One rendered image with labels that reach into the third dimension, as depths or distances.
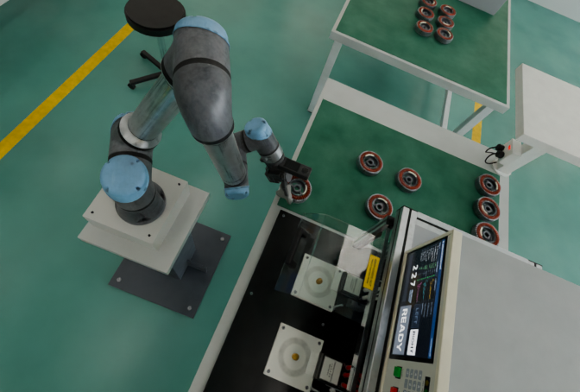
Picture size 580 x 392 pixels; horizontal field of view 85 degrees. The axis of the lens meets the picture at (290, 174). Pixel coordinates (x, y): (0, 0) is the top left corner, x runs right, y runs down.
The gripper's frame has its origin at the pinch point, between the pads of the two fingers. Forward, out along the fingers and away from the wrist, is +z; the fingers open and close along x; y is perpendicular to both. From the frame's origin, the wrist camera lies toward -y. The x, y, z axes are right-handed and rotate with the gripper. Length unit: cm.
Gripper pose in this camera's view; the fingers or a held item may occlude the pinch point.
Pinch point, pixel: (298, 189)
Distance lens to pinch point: 121.7
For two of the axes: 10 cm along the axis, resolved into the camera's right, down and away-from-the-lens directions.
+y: -8.7, -0.8, 4.8
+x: -3.5, 8.0, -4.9
